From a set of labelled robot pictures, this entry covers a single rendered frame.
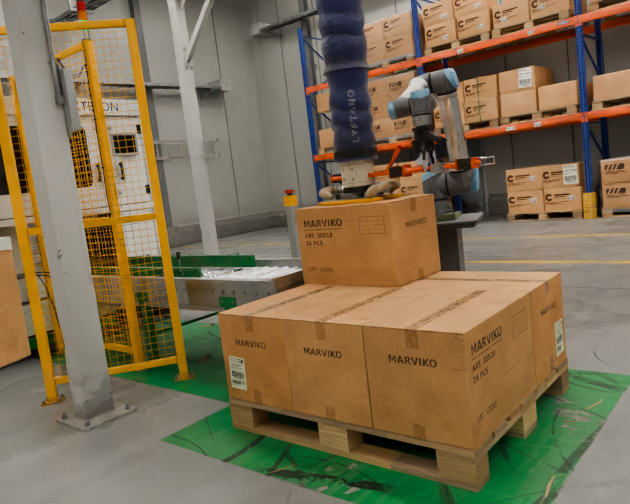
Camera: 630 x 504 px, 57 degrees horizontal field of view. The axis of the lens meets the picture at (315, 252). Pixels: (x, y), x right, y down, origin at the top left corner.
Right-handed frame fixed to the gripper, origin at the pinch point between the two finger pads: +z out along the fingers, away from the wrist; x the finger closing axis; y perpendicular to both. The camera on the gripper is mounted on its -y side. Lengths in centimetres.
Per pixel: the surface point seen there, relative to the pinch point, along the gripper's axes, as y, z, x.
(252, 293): 93, 55, 38
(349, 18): 32, -76, 7
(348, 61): 34, -56, 9
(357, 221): 30.1, 20.8, 21.5
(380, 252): 18.6, 36.0, 21.8
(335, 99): 42, -39, 12
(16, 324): 61, 33, 171
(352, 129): 35.9, -23.6, 9.3
